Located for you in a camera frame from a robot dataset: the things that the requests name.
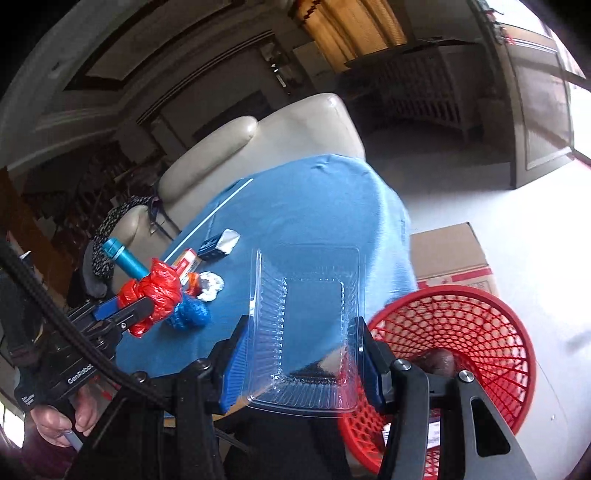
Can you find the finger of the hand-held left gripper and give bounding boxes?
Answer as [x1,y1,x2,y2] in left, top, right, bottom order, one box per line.
[93,296,156,335]

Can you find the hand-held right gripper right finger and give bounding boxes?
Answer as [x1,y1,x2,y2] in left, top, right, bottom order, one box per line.
[348,316,539,480]

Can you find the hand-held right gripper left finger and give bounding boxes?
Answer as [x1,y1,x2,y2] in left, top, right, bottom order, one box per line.
[78,316,254,480]

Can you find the red plastic bag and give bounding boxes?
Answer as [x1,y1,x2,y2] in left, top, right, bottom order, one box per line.
[116,258,185,340]

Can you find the clear plastic food container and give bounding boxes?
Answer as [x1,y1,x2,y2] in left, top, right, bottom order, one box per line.
[242,244,368,418]

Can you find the red plastic mesh basket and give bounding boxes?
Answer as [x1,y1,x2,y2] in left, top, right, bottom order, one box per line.
[337,284,539,478]

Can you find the person's left hand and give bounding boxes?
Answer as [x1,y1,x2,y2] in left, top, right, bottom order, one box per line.
[30,382,100,449]

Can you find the teal cylindrical bottle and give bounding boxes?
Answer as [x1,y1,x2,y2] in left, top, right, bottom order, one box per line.
[102,237,151,281]

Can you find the blue plastic bag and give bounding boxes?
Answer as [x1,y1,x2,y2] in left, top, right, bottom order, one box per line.
[167,298,212,330]

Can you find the dark brown lump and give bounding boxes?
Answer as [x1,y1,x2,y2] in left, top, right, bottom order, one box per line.
[418,348,456,376]

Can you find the orange and red carton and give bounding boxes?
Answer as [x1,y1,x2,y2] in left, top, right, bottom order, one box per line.
[172,248,204,287]

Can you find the crumpled white tissue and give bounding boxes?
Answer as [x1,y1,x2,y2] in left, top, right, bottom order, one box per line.
[196,271,225,303]

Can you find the purple cloth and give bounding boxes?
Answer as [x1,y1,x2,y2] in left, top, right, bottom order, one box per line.
[18,429,79,480]

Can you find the black and white patterned cloth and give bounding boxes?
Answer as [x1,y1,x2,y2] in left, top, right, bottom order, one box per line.
[69,195,160,298]

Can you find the brown cardboard box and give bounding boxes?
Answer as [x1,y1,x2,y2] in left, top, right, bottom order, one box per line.
[409,222,502,296]

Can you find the blue tablecloth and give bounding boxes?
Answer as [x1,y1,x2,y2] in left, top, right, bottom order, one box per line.
[113,154,419,418]

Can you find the cream leather sofa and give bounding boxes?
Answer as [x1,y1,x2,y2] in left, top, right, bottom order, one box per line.
[113,92,368,252]

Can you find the dark wooden lattice cabinet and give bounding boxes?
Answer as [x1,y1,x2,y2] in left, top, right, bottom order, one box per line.
[342,41,472,144]

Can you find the brown panelled door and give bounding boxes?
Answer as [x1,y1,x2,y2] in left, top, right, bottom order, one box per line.
[480,0,578,190]

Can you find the yellow curtain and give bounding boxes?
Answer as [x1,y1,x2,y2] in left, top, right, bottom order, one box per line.
[288,0,409,68]

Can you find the black cable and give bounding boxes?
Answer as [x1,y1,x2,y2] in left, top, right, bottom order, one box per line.
[0,237,155,400]

